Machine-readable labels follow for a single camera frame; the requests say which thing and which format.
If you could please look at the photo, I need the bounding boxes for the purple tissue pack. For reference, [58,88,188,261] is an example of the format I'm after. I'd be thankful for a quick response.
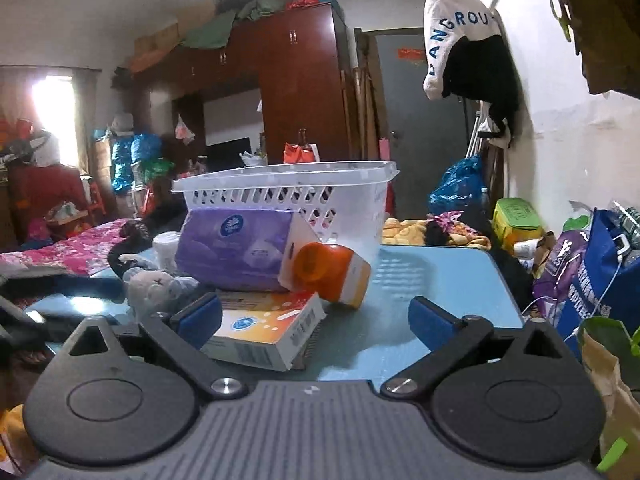
[175,207,319,292]

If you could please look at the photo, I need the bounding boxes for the orange medicine bottle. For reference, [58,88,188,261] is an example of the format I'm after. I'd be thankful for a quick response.
[292,243,371,309]

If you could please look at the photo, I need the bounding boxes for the grey plush toy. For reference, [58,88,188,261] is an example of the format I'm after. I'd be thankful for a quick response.
[122,268,206,321]

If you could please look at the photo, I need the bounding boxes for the pink floral bedding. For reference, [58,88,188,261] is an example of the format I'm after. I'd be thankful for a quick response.
[1,219,127,275]

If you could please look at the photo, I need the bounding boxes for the orange white medicine box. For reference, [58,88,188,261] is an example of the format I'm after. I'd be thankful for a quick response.
[202,292,326,372]

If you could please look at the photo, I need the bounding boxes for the black clothing pile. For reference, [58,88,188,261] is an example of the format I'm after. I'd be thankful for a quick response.
[107,194,188,278]

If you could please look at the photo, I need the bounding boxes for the purple shopping bag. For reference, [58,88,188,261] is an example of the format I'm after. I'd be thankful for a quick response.
[533,230,588,326]

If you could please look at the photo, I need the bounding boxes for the yellow patterned blanket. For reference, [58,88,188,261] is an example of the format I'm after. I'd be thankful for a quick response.
[381,211,491,252]

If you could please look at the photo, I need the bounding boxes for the green yellow box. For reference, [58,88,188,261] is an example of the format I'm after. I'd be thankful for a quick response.
[491,197,544,254]

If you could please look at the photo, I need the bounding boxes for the blue plastic bag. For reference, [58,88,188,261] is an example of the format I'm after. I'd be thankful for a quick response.
[428,155,485,214]

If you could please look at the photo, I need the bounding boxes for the blue shopping bag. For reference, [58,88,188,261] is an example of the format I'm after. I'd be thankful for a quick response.
[555,209,639,356]

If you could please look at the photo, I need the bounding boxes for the white plastic basket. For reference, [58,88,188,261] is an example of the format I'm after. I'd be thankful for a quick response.
[172,160,398,262]

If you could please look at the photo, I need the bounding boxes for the blue bags stack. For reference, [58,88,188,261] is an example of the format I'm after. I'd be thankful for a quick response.
[111,132,175,195]

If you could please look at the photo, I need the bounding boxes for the black television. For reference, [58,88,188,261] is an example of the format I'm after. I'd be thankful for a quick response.
[206,138,252,172]

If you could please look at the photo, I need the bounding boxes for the grey door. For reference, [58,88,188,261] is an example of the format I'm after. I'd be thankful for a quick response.
[374,30,470,220]

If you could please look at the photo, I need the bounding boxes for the red white hanging bag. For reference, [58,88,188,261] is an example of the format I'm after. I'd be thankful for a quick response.
[283,143,320,164]

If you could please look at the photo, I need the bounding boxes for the white black hanging jacket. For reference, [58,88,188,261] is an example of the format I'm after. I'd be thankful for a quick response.
[423,0,518,148]

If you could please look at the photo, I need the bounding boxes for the dark red wooden wardrobe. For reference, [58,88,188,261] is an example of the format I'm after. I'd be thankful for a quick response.
[132,3,359,165]

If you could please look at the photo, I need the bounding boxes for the green cloth on wardrobe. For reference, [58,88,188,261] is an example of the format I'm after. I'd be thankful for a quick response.
[176,0,292,50]

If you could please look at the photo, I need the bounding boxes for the brown hanging coat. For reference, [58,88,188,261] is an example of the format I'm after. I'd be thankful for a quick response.
[559,0,639,99]

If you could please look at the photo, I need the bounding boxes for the brown paper bag green handles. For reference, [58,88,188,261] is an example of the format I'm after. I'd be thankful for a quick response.
[578,316,639,479]

